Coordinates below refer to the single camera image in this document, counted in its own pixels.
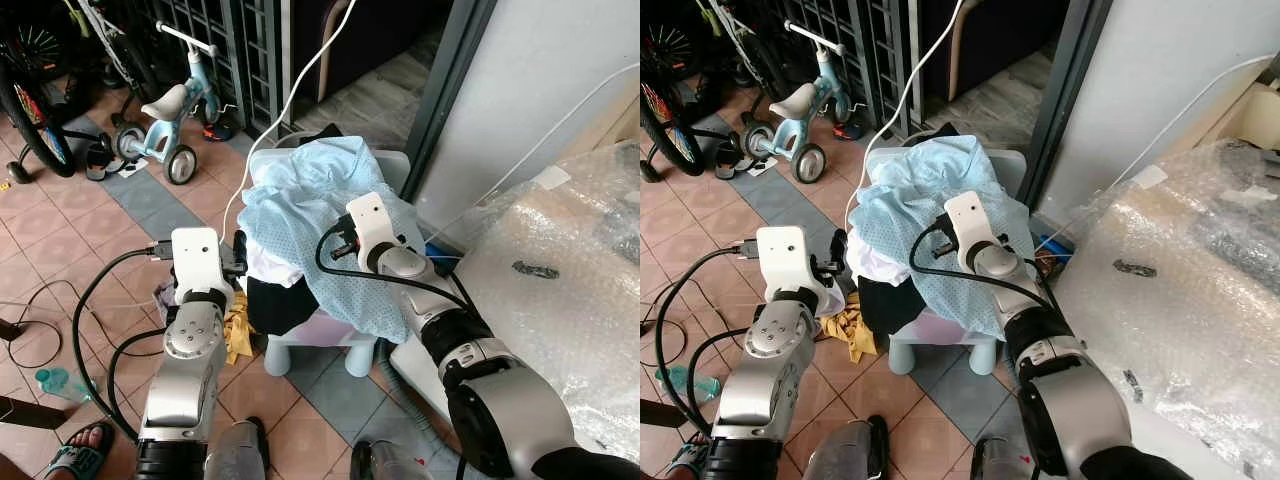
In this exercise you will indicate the teal black sandal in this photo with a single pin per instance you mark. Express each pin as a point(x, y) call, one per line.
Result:
point(690, 462)
point(82, 455)

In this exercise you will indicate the black garment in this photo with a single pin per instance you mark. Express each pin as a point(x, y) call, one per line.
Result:
point(278, 305)
point(888, 305)

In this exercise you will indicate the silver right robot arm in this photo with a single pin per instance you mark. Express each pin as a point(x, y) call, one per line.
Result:
point(1085, 395)
point(515, 405)

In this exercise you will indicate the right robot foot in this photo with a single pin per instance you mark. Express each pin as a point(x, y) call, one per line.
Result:
point(1003, 462)
point(390, 465)

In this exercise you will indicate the white tape patch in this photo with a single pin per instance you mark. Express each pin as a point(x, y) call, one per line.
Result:
point(550, 178)
point(1149, 176)

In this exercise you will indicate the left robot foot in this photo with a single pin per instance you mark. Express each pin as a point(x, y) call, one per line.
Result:
point(238, 455)
point(850, 455)

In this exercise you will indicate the black bicycle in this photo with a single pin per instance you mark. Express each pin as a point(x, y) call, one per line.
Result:
point(662, 110)
point(35, 110)

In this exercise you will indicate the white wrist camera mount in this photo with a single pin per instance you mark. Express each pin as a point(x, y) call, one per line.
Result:
point(788, 256)
point(968, 225)
point(198, 258)
point(368, 225)

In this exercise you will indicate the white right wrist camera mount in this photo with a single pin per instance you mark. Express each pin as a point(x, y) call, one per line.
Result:
point(968, 225)
point(368, 225)

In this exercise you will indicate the bubble wrapped washing machine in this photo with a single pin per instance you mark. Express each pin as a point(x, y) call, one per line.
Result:
point(560, 320)
point(1190, 330)

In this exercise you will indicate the pale blue plastic stool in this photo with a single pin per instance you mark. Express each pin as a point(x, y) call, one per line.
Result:
point(935, 345)
point(320, 345)

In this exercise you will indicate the yellow cloth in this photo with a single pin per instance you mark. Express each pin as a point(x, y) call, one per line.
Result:
point(238, 340)
point(852, 335)

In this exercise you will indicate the light blue mesh garment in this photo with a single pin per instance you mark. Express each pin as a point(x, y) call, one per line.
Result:
point(900, 190)
point(300, 190)

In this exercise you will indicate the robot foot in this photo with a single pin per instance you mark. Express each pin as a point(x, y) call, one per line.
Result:
point(850, 455)
point(238, 455)
point(390, 465)
point(1003, 462)

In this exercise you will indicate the green plastic bottle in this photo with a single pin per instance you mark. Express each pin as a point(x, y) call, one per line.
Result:
point(62, 383)
point(690, 383)

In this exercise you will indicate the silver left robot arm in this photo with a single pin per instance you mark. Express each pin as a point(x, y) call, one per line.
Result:
point(765, 380)
point(185, 385)

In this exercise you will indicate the light blue kids tricycle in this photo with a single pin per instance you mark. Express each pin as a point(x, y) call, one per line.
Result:
point(795, 103)
point(165, 105)

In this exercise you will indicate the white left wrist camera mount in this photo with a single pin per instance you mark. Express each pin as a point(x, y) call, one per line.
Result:
point(788, 256)
point(198, 258)

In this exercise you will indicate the dark grey door frame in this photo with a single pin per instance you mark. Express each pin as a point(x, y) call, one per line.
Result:
point(445, 95)
point(1065, 95)

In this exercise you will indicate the dark metal gate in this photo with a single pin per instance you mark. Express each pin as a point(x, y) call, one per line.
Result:
point(870, 50)
point(215, 50)

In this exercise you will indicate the white garment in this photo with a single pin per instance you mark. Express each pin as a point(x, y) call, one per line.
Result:
point(268, 262)
point(880, 265)

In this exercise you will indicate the small blue object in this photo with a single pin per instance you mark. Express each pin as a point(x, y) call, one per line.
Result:
point(440, 257)
point(1052, 250)

